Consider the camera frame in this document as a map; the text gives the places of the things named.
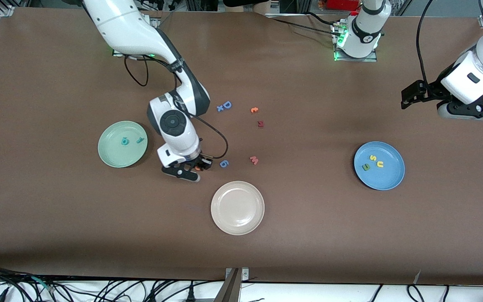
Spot beige plate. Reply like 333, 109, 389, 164
210, 181, 265, 236

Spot light green plate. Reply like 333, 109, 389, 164
98, 121, 148, 168

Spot blue plate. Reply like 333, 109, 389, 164
354, 141, 405, 191

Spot red box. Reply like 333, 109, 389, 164
327, 0, 361, 11

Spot brown table cover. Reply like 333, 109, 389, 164
0, 8, 483, 286

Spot person in background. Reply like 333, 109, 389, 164
224, 0, 272, 13

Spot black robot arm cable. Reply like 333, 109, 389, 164
123, 56, 229, 161
416, 0, 435, 91

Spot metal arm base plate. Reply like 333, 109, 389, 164
333, 21, 378, 62
114, 13, 160, 57

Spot small metal table bracket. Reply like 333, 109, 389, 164
225, 268, 249, 281

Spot black base cable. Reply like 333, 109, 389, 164
304, 12, 343, 26
273, 19, 343, 36

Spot grey aluminium post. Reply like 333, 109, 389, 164
214, 268, 242, 302

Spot teal cable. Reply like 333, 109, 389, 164
31, 276, 55, 293

